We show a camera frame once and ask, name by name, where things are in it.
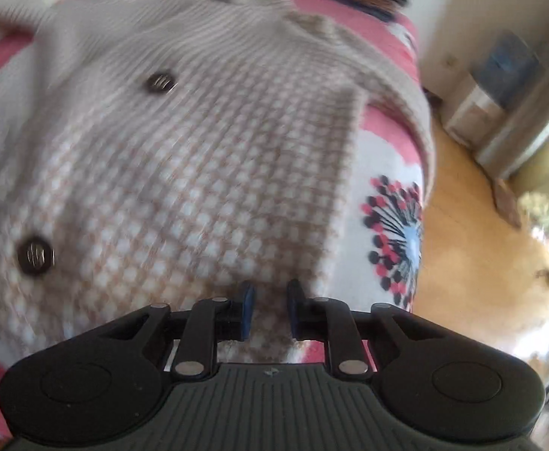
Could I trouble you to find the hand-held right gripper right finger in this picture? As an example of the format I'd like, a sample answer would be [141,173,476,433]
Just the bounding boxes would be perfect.
[286,278,445,379]

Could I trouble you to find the beige houndstooth coat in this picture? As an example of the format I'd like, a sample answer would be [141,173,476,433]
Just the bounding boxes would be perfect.
[0,0,438,373]

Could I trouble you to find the brown door mat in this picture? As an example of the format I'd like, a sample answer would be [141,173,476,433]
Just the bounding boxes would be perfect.
[493,179,525,229]

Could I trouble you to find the blue folded jeans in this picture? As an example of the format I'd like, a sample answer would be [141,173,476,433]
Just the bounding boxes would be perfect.
[312,0,398,22]

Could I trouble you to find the grey curtain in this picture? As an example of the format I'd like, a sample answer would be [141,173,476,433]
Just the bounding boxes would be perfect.
[474,70,549,182]

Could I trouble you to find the white water dispenser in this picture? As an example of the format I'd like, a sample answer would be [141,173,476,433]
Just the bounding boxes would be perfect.
[443,73,508,145]

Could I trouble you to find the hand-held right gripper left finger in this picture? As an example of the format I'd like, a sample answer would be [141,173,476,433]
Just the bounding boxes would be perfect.
[98,280,258,380]

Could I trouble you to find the pink floral blanket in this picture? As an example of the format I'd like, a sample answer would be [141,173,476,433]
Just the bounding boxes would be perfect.
[0,0,426,439]

